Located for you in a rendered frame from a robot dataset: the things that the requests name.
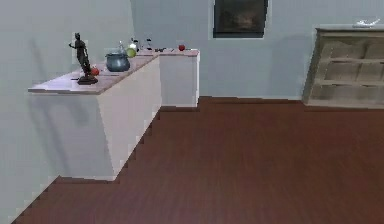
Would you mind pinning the clear glass bottle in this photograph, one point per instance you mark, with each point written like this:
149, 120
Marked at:
121, 48

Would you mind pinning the beige wooden shelf unit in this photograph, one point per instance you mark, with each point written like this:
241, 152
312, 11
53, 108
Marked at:
346, 70

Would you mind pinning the white dish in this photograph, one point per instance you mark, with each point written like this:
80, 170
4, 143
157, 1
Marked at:
366, 22

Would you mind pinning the green apple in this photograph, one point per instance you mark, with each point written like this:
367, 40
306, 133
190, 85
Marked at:
131, 52

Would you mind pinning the dark framed wall picture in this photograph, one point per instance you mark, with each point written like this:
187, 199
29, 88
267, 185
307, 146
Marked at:
240, 16

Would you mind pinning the dark blue round pot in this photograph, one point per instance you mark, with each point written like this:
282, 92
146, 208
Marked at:
117, 62

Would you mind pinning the white counter with pink top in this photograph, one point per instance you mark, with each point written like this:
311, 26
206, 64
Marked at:
130, 100

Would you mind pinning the black topped shaker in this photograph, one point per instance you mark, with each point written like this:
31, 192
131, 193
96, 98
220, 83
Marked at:
149, 44

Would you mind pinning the red apple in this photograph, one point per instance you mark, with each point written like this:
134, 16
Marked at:
181, 47

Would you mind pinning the dark bronze figure statue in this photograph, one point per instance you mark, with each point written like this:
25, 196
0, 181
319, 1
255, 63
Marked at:
83, 60

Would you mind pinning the red tomato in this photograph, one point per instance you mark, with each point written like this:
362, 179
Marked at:
95, 71

